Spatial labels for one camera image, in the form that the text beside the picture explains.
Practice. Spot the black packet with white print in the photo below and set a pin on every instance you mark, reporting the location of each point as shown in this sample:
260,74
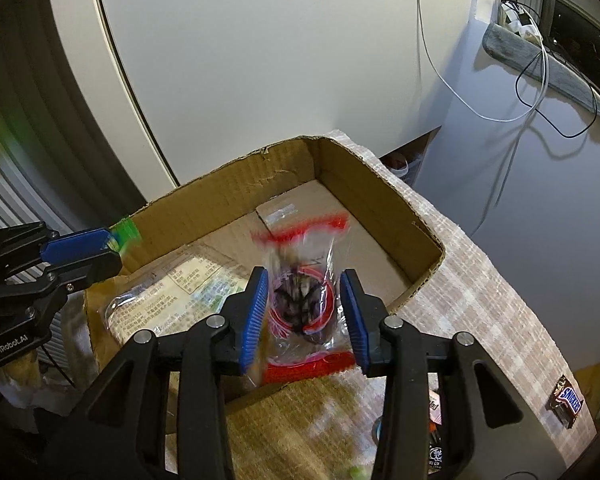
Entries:
437,452

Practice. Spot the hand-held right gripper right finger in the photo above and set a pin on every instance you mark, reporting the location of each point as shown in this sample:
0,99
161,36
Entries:
352,317

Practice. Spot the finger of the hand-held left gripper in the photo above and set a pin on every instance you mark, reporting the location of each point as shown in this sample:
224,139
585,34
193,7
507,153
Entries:
77,247
92,270

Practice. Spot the clear bag of crackers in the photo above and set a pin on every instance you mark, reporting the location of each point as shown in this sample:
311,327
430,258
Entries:
180,285

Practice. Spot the clear red-edged snack packet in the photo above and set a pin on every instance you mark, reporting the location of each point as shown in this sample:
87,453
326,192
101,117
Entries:
300,300

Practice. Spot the window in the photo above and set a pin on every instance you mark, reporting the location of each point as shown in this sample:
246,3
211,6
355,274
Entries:
580,25

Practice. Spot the green snack packet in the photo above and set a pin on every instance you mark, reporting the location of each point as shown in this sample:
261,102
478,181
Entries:
126,232

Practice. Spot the clear plastic container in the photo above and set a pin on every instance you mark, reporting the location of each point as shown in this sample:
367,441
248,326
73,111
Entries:
402,166

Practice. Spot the cardboard box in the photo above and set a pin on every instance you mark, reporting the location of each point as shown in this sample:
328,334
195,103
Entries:
220,190

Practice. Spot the white power strip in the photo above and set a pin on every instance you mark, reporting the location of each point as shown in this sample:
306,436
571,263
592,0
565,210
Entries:
517,20

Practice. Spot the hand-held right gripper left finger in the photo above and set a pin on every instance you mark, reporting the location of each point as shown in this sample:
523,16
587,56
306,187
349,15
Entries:
256,310

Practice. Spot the pink and white packet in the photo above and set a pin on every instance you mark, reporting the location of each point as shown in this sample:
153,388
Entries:
435,405

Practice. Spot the brown chocolate bar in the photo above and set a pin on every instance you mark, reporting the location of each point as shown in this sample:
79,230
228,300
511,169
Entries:
566,401

